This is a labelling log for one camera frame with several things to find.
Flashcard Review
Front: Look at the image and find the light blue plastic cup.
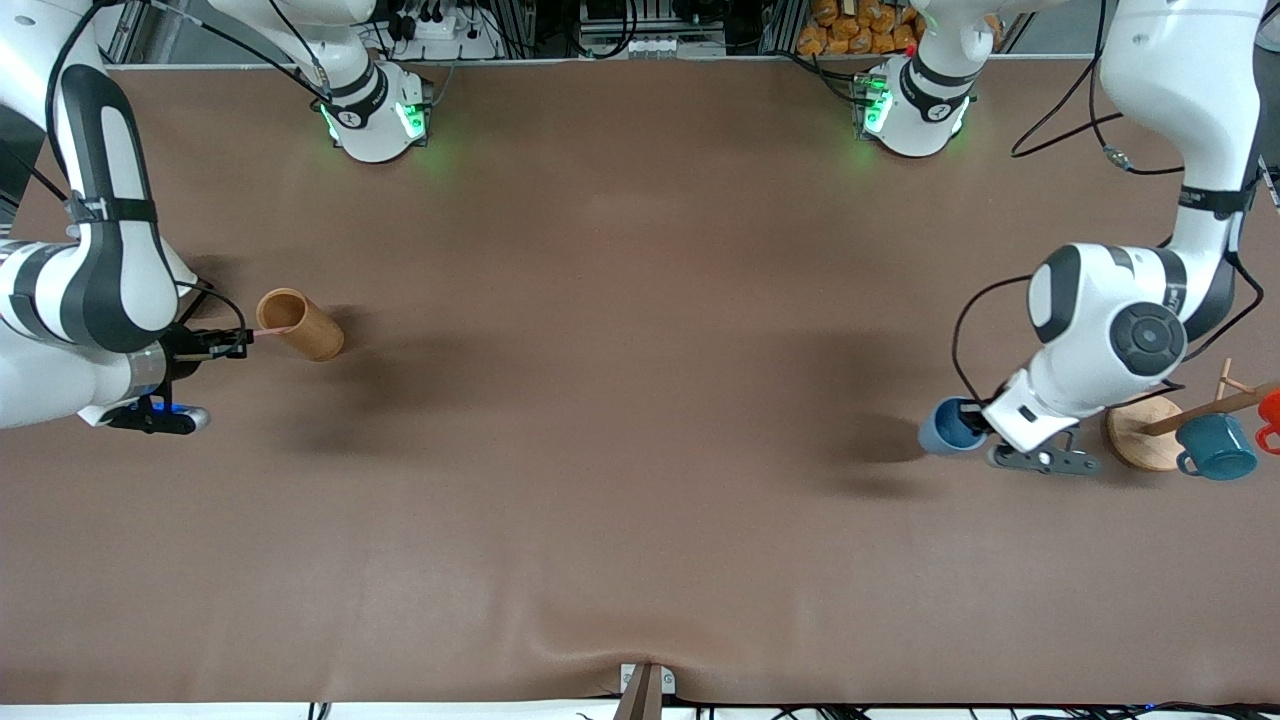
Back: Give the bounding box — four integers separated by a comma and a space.
918, 397, 993, 457

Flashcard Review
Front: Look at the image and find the brown wooden chopstick holder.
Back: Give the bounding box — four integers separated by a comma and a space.
256, 288, 345, 362

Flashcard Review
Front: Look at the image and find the wooden mug tree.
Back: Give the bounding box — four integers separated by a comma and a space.
1104, 358, 1280, 472

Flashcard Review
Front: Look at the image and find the teal enamel mug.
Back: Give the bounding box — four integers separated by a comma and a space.
1175, 413, 1259, 481

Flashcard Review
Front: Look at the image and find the brown table cover mat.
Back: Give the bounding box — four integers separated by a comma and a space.
0, 58, 1280, 707

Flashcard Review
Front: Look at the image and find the white power strip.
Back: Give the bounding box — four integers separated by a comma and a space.
395, 5, 503, 61

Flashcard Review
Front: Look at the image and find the orange snack bag pile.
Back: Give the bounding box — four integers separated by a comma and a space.
797, 0, 1003, 57

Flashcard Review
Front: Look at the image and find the metal table clamp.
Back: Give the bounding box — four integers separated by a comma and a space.
612, 663, 677, 720

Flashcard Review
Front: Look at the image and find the white connector block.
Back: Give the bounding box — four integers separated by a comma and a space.
583, 34, 728, 59

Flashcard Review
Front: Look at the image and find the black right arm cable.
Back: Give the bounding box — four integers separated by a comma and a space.
45, 0, 333, 201

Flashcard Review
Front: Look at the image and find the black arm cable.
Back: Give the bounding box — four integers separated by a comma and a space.
1011, 0, 1191, 177
45, 0, 333, 201

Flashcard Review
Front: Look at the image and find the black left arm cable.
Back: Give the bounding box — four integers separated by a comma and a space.
1011, 0, 1191, 177

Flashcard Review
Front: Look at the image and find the aluminium frame post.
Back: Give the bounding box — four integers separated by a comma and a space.
100, 0, 151, 67

